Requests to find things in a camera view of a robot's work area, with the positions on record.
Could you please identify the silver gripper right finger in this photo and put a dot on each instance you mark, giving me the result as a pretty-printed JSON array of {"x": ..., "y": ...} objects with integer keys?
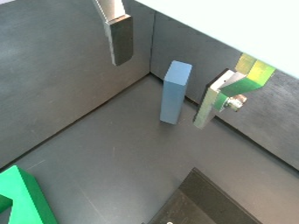
[{"x": 224, "y": 92}]

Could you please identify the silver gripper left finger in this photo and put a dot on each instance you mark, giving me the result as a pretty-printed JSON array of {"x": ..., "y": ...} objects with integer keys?
[{"x": 119, "y": 29}]

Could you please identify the blue rectangular block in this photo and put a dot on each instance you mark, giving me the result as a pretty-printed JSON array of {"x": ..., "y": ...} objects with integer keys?
[{"x": 173, "y": 91}]

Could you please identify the green shape sorter board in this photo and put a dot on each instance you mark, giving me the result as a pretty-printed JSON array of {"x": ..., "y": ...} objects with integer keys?
[{"x": 21, "y": 195}]

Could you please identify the black curved holder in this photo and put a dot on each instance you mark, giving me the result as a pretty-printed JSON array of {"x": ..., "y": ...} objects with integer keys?
[{"x": 200, "y": 203}]

